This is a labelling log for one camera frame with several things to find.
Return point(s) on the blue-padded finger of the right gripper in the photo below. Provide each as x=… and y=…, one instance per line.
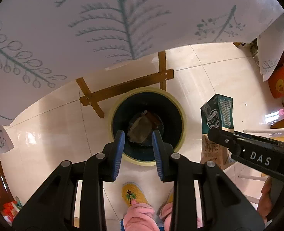
x=228, y=139

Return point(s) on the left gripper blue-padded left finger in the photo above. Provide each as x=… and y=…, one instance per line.
x=71, y=198

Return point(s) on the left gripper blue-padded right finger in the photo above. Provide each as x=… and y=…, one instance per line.
x=223, y=205

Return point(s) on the green tea box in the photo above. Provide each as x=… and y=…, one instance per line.
x=217, y=113

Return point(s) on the brown paper bag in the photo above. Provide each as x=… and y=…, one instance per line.
x=140, y=130

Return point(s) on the red cardboard box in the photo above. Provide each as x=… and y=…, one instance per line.
x=153, y=119

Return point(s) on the yellow-rimmed black trash bin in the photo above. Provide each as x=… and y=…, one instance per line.
x=140, y=112

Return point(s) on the person's right hand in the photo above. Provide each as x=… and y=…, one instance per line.
x=265, y=203

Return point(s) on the left yellow slipper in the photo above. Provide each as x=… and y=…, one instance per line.
x=132, y=194

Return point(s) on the pink trouser legs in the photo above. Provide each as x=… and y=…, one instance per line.
x=140, y=217

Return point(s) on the leaf-print tablecloth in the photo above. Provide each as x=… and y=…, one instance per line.
x=45, y=44

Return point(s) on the wooden table frame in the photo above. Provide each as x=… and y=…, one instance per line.
x=92, y=98

